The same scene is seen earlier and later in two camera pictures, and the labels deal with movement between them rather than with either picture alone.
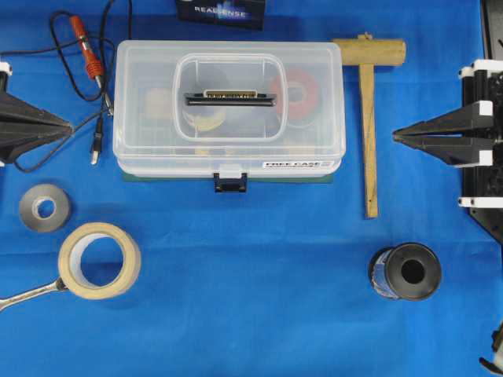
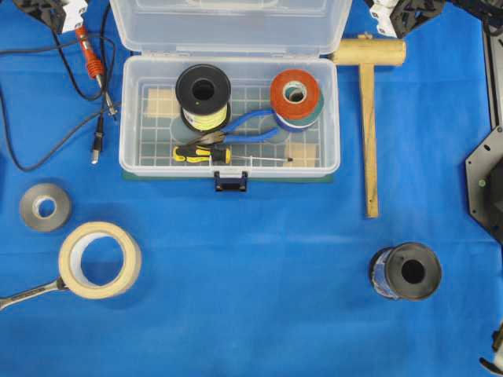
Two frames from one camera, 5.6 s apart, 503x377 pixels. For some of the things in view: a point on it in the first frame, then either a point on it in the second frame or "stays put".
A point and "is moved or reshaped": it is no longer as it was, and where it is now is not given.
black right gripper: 482,82 → 406,15
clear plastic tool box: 229,109 is moved or reshaped
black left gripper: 25,129 → 53,12
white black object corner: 496,366 stays put
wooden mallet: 367,53 stays put
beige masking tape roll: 70,255 stays put
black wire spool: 408,271 stays put
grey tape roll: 28,207 stays put
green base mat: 189,180 stays put
